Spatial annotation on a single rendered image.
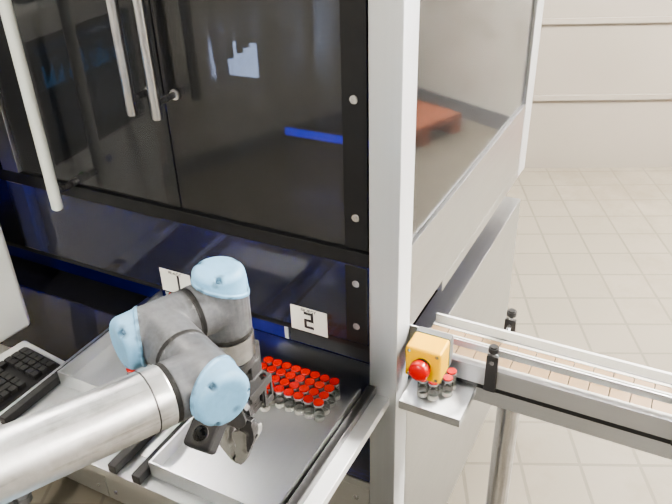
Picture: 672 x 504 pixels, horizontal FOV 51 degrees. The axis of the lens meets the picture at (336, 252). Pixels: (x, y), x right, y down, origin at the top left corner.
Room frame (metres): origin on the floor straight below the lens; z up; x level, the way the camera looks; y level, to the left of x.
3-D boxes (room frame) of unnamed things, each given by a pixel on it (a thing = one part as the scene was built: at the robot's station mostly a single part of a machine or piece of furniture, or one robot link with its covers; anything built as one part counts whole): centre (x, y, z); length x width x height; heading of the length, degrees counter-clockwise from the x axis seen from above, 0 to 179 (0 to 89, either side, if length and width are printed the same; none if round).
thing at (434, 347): (1.08, -0.17, 0.99); 0.08 x 0.07 x 0.07; 152
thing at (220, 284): (0.81, 0.16, 1.32); 0.09 x 0.08 x 0.11; 127
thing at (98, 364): (1.25, 0.40, 0.90); 0.34 x 0.26 x 0.04; 152
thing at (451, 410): (1.11, -0.21, 0.87); 0.14 x 0.13 x 0.02; 152
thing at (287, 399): (1.06, 0.11, 0.90); 0.18 x 0.02 x 0.05; 62
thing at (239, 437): (0.81, 0.15, 1.05); 0.06 x 0.03 x 0.09; 152
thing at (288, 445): (0.99, 0.15, 0.90); 0.34 x 0.26 x 0.04; 152
